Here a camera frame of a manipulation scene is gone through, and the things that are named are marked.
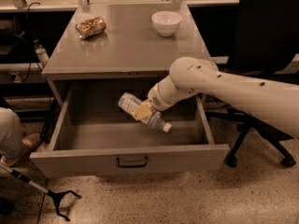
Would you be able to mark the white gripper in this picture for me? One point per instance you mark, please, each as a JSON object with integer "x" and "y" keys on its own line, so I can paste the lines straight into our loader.
{"x": 156, "y": 99}

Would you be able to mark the wall power outlet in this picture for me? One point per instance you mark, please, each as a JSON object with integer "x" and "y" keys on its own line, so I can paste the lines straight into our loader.
{"x": 15, "y": 77}

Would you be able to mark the black office chair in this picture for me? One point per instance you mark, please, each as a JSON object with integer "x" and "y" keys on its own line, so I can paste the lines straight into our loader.
{"x": 259, "y": 38}

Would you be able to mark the grabber reacher tool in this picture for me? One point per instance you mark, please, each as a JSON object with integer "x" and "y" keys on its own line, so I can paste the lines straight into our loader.
{"x": 55, "y": 196}

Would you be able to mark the small bottle beside cabinet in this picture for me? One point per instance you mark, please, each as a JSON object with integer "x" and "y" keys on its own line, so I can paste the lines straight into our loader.
{"x": 41, "y": 53}

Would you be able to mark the open grey top drawer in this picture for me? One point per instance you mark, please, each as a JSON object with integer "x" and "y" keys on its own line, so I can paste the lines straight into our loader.
{"x": 92, "y": 132}

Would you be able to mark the tan shoe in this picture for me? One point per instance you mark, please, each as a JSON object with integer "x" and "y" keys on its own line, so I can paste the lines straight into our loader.
{"x": 23, "y": 148}

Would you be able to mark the blue plastic water bottle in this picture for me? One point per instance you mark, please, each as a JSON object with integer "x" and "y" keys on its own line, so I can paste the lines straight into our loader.
{"x": 129, "y": 103}

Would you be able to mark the grey metal cabinet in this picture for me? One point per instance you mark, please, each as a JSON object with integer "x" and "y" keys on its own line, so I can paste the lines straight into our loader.
{"x": 130, "y": 45}

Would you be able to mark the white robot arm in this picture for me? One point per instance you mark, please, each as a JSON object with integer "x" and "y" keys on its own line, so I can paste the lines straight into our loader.
{"x": 236, "y": 87}

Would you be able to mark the person leg beige trousers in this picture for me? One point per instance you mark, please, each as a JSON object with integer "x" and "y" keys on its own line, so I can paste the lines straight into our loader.
{"x": 10, "y": 134}

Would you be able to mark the white ceramic bowl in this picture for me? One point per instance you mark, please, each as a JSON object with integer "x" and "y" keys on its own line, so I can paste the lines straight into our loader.
{"x": 166, "y": 23}

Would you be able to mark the black shoe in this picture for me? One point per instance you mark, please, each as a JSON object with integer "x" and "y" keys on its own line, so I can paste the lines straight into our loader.
{"x": 6, "y": 207}

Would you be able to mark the black drawer handle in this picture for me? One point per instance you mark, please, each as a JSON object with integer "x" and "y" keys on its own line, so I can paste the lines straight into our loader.
{"x": 132, "y": 164}

